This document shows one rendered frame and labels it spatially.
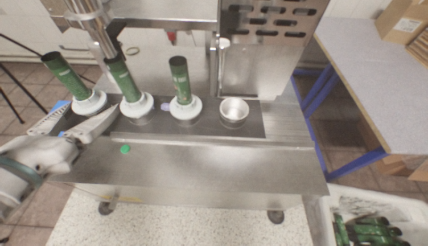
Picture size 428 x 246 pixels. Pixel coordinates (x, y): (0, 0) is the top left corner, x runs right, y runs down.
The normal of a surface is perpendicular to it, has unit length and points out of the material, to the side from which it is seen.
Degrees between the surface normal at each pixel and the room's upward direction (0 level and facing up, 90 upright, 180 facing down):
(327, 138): 0
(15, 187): 62
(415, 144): 0
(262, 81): 90
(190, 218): 0
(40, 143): 21
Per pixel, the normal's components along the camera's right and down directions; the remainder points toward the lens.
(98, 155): 0.02, -0.60
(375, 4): -0.04, 0.80
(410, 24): -0.38, 0.73
